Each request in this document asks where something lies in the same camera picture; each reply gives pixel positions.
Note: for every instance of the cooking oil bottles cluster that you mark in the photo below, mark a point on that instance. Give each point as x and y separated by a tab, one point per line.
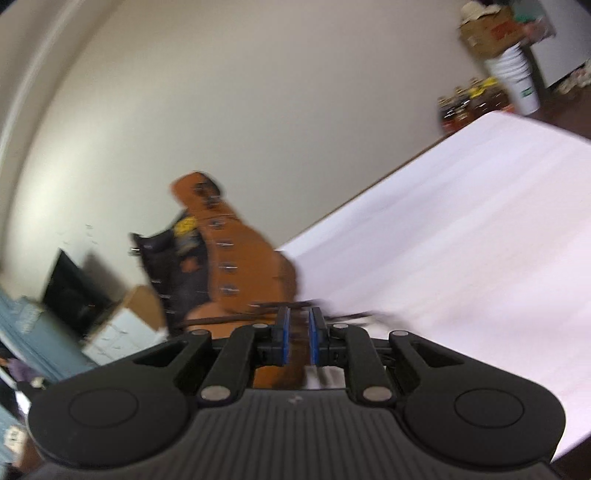
466	105

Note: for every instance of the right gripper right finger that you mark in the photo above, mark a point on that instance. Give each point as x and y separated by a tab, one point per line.
350	348

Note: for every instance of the brown cardboard box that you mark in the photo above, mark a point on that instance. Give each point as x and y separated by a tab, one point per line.
491	31

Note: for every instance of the white wooden tv cabinet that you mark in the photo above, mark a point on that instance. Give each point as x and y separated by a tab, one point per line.
135	324

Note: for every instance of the black flat television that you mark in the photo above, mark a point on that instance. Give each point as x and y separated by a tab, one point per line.
73	297

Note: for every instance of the white plastic bucket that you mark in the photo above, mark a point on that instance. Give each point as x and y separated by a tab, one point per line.
513	70

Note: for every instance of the dark brown shoelace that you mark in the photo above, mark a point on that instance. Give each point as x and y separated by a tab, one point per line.
212	317

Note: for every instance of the tan leather boot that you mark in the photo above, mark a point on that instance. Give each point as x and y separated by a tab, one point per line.
209	254

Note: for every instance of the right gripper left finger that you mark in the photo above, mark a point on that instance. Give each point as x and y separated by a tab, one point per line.
250	357

